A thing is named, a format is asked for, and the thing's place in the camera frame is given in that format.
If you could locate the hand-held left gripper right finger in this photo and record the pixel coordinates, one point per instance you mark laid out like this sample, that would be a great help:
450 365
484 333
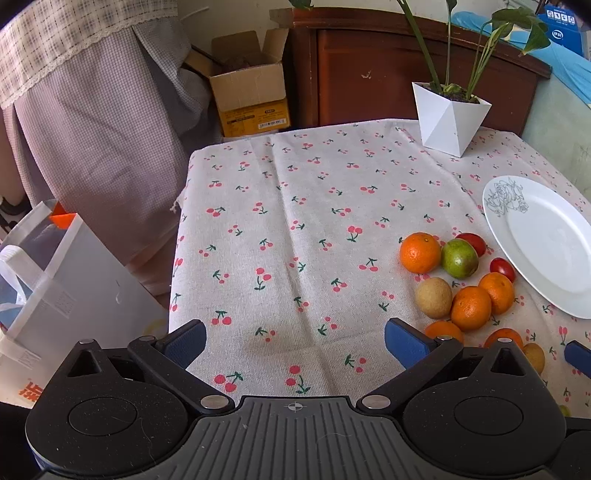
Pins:
406 342

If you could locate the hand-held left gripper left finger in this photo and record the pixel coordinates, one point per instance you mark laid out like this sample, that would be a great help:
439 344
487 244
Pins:
187 342

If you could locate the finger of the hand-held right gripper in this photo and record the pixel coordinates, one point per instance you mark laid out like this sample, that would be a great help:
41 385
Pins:
578 356

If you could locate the small orange mandarin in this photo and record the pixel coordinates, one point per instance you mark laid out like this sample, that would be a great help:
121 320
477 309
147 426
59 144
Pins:
504 336
499 291
471 308
443 330
420 253

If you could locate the dark green jujube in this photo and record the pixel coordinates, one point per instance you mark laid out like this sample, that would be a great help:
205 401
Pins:
564 410

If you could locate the small red cherry tomato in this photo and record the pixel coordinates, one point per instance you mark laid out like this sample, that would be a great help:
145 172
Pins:
502 269

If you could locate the white plate with line drawing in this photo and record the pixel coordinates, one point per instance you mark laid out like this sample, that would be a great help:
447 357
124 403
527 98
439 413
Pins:
549 240

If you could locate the large red cherry tomato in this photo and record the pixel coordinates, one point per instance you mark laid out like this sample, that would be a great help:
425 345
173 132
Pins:
475 242

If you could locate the white plastic bag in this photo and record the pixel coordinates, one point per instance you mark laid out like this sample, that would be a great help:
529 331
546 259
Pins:
83 286

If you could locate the cherry print tablecloth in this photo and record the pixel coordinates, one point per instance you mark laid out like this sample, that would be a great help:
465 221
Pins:
300 207

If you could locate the orange plastic piece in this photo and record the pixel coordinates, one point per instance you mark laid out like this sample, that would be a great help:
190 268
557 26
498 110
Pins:
62 218

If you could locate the lilac checked cloth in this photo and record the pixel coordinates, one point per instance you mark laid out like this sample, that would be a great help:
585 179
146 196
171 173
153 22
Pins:
92 147

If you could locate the white faceted plant pot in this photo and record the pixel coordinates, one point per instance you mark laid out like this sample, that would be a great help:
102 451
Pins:
443 120

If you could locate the open cardboard box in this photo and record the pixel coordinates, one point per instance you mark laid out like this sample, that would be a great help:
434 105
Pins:
249 92

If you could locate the dark wooden cabinet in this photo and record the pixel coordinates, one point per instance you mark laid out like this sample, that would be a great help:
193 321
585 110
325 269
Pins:
369 83

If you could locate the blue cloth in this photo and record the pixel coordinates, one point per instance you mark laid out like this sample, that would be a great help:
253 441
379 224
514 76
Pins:
568 69

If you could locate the green leafy plant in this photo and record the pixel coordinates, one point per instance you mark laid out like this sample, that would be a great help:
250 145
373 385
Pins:
538 39

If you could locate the beige plaid lace-trimmed cloth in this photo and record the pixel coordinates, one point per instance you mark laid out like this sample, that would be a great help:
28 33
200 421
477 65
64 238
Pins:
69 41

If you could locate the blue printed box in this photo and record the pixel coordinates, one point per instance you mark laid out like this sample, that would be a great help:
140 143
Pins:
561 23

